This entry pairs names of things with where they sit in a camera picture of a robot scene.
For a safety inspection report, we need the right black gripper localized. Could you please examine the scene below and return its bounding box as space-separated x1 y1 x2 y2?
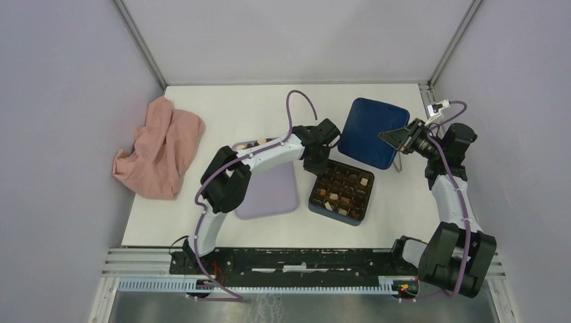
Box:
378 118 444 159

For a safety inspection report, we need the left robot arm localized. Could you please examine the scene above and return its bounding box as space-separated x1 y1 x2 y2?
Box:
185 118 341 275

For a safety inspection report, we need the pink cloth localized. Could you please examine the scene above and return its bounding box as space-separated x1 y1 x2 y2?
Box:
112 96 205 200

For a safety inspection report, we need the blue chocolate box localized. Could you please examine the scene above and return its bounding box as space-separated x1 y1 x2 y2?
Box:
308 159 374 226

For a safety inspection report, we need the lilac tray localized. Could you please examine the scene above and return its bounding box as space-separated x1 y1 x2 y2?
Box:
235 162 300 220

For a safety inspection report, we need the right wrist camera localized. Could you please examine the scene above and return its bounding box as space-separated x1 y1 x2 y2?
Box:
426 100 451 124

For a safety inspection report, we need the dark blue box lid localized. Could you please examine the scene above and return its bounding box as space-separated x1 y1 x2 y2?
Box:
337 98 410 170

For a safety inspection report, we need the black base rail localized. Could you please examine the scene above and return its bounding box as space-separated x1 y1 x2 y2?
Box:
169 248 417 288

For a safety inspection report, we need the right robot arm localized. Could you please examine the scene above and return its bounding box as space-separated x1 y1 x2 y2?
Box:
378 119 497 298

